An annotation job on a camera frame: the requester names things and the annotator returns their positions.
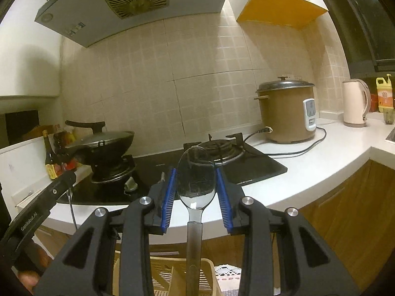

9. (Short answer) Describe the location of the clear plastic spoon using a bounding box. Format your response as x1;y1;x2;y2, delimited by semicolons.
177;146;216;295

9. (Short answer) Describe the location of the person's left hand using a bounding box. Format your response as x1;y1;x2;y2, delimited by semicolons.
15;240;53;295

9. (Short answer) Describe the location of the white refrigerator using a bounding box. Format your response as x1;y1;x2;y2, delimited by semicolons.
0;133;93;253

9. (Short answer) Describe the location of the metal spoon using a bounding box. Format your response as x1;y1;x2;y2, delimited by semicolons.
66;188;78;231

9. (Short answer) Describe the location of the dark soy sauce bottle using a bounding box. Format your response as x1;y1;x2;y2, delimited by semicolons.
42;130;62;180

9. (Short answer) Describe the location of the striped woven table mat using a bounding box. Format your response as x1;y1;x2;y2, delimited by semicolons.
214;264;242;296

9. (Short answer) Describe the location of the tan plastic utensil basket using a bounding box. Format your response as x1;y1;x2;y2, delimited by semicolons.
112;249;223;296

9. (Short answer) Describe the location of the black wok with lid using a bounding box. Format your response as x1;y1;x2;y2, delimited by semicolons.
58;120;135;166

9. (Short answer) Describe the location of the black gas stove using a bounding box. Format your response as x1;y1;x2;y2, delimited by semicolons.
58;132;287;205

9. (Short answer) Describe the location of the steel sink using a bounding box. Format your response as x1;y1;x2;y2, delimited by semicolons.
385;128;395;144

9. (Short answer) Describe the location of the brown rice cooker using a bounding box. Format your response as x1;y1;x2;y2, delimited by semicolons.
255;75;317;144

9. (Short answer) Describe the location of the white electric kettle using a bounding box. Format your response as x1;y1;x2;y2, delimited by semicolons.
342;79;371;128

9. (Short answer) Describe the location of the yellow oil bottle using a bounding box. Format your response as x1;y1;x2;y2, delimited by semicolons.
375;74;394;113

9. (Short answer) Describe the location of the grey range hood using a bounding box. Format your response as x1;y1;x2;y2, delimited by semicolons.
35;0;225;47

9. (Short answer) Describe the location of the dark window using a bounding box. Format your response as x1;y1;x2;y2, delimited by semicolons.
323;0;394;78

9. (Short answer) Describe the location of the black power cable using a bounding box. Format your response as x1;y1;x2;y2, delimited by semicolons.
243;125;328;159

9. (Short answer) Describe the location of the white wall cabinet left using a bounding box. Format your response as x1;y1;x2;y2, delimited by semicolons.
1;0;62;97

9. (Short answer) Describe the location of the orange white wall cabinet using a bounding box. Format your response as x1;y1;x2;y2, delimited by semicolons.
228;0;328;29

